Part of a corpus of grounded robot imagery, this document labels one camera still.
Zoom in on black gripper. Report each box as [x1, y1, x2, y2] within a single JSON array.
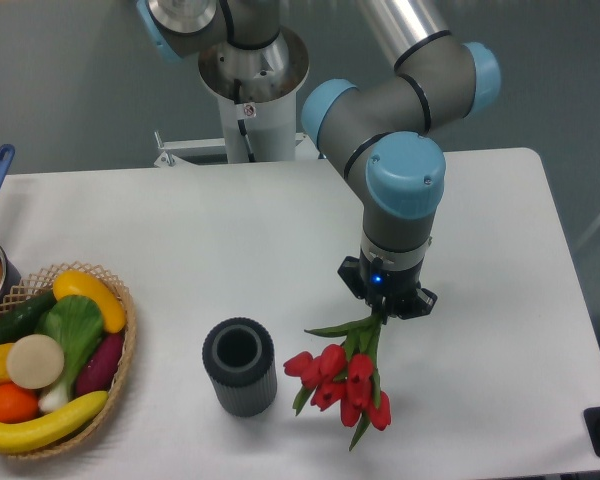
[[338, 242, 438, 325]]

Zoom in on red tulip bouquet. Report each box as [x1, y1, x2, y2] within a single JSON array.
[[283, 314, 392, 449]]

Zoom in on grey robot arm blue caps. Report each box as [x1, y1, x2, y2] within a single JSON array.
[[136, 1, 501, 319]]

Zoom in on dark grey ribbed vase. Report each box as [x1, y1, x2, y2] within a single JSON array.
[[202, 317, 277, 418]]

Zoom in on purple sweet potato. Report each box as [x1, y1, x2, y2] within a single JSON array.
[[74, 334, 124, 397]]

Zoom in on green bok choy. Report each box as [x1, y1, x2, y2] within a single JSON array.
[[35, 295, 104, 414]]

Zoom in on woven wicker basket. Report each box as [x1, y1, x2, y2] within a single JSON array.
[[0, 262, 137, 460]]

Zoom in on beige round disc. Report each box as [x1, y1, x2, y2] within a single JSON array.
[[6, 334, 64, 390]]

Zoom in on green cucumber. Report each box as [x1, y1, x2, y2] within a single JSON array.
[[0, 291, 56, 345]]

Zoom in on orange fruit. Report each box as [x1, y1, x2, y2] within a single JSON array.
[[0, 383, 38, 424]]

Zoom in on yellow banana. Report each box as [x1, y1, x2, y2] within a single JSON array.
[[0, 391, 109, 454]]

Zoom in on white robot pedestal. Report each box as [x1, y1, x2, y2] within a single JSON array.
[[154, 26, 309, 166]]

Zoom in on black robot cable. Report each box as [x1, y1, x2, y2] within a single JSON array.
[[233, 79, 257, 163]]

